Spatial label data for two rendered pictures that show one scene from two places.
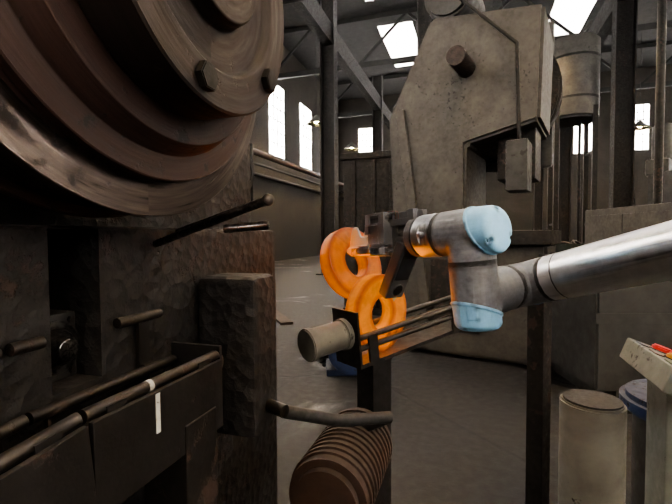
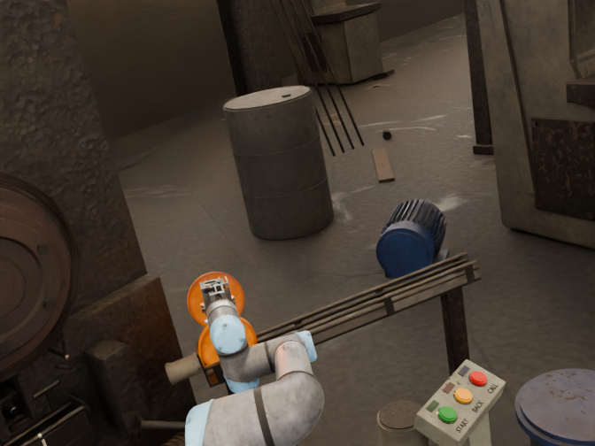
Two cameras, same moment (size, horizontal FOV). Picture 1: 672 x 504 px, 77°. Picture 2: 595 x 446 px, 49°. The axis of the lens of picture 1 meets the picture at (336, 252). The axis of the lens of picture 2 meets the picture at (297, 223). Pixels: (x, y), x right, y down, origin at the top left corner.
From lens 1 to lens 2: 1.30 m
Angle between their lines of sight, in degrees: 32
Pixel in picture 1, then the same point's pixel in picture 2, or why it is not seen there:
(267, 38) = (43, 280)
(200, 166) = (35, 341)
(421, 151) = not seen: outside the picture
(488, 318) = (236, 388)
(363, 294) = (204, 339)
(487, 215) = (214, 334)
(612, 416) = (396, 434)
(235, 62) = (25, 311)
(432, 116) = not seen: outside the picture
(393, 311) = not seen: hidden behind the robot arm
